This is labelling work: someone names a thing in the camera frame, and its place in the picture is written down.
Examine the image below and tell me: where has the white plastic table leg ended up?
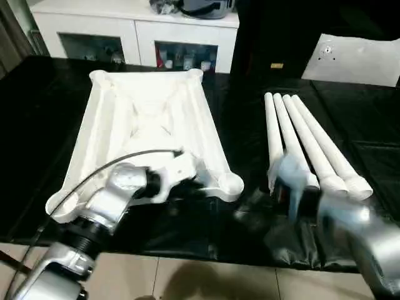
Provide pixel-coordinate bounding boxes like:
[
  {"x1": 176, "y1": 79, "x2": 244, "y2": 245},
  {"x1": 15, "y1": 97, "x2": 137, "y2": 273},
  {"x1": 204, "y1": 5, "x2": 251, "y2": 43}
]
[
  {"x1": 264, "y1": 92, "x2": 282, "y2": 194},
  {"x1": 273, "y1": 94, "x2": 321, "y2": 191},
  {"x1": 292, "y1": 94, "x2": 374, "y2": 201},
  {"x1": 282, "y1": 94, "x2": 349, "y2": 196}
]

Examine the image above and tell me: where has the white plastic table top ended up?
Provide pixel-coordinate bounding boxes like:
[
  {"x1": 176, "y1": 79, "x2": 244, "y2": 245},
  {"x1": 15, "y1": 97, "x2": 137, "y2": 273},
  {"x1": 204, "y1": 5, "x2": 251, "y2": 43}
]
[{"x1": 47, "y1": 69, "x2": 244, "y2": 224}]

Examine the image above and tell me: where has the black work mat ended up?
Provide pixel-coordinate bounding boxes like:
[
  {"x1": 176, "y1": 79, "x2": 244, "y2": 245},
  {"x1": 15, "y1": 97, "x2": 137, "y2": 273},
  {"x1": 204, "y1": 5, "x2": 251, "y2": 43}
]
[{"x1": 0, "y1": 55, "x2": 400, "y2": 273}]

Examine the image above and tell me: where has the white cabinet with glass doors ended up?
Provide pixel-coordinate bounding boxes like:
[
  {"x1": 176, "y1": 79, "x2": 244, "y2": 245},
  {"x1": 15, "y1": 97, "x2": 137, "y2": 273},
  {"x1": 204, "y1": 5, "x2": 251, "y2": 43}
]
[{"x1": 28, "y1": 0, "x2": 240, "y2": 74}]

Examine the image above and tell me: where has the white flat panel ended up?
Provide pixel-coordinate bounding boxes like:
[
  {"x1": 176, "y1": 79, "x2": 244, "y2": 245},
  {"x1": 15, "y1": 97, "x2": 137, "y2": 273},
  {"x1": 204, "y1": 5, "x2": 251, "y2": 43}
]
[{"x1": 302, "y1": 33, "x2": 400, "y2": 88}]

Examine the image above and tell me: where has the black metal stand leg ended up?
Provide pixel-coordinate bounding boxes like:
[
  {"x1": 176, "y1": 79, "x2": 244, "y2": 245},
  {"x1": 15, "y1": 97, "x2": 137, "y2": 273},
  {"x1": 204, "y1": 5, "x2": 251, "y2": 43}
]
[{"x1": 0, "y1": 250, "x2": 35, "y2": 274}]

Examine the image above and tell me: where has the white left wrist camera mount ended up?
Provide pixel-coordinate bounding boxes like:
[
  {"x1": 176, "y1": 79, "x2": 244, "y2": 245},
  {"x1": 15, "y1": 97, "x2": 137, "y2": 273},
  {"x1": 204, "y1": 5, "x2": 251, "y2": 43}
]
[{"x1": 147, "y1": 150, "x2": 207, "y2": 188}]

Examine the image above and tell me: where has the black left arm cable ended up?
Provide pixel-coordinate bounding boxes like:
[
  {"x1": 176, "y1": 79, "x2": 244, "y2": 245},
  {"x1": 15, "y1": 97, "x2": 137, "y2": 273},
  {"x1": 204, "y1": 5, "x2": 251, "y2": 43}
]
[{"x1": 3, "y1": 149, "x2": 185, "y2": 300}]

